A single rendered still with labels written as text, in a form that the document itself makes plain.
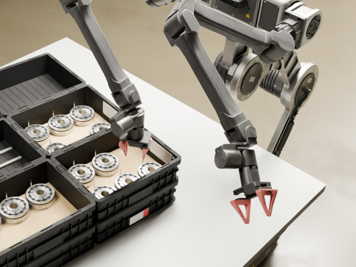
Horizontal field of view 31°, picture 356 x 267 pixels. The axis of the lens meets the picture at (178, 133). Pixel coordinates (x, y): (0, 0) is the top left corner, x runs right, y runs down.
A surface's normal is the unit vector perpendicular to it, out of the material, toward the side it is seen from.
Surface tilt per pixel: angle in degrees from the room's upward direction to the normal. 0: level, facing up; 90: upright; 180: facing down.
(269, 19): 90
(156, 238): 0
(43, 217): 0
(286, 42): 38
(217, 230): 0
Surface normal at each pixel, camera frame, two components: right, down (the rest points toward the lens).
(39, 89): 0.09, -0.78
